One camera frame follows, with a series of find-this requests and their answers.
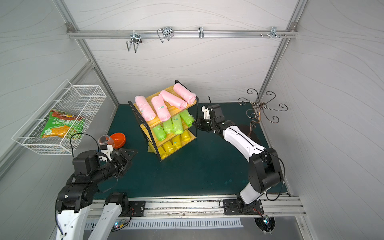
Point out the metal hook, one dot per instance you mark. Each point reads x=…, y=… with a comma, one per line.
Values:
x=273, y=34
x=134, y=42
x=165, y=33
x=201, y=32

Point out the white wire basket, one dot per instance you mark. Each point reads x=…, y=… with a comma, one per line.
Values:
x=80, y=100

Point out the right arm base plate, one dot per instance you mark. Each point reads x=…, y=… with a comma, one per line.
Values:
x=235, y=207

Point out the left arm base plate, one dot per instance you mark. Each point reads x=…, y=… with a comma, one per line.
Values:
x=133, y=209

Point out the pink roll front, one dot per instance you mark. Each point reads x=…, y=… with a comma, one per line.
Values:
x=184, y=93

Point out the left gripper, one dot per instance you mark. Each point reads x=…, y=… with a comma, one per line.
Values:
x=120, y=159

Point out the clear plastic goblet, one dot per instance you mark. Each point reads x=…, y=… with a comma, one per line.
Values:
x=106, y=140

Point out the aluminium top rail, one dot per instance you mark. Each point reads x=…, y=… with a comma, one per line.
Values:
x=182, y=34

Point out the copper wire jewelry stand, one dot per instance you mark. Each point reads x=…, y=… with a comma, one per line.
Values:
x=258, y=108

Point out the yellow roll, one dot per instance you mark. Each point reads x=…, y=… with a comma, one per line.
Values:
x=162, y=153
x=185, y=136
x=168, y=147

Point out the wooden three-tier shelf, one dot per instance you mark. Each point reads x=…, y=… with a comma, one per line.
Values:
x=147, y=127

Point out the yellow roll diagonal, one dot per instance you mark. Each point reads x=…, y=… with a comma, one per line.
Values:
x=176, y=141

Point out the green roll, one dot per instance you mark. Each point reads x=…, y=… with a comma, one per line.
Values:
x=187, y=118
x=168, y=126
x=177, y=125
x=159, y=133

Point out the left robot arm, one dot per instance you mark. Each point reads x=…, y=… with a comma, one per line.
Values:
x=74, y=201

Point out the pink roll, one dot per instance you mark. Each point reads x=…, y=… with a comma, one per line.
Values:
x=173, y=100
x=161, y=108
x=184, y=93
x=145, y=108

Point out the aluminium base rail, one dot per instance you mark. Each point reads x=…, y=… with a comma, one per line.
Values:
x=215, y=206

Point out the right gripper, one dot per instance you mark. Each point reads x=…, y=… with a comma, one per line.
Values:
x=205, y=123

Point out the orange plastic bowl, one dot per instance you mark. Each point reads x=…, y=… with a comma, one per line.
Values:
x=119, y=140

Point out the green roll front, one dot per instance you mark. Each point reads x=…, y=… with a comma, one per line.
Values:
x=168, y=126

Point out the green snack bag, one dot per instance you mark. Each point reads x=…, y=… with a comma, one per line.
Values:
x=62, y=124

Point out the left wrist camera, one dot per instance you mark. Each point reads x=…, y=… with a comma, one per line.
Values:
x=106, y=150

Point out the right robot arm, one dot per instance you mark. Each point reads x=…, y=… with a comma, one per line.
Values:
x=266, y=169

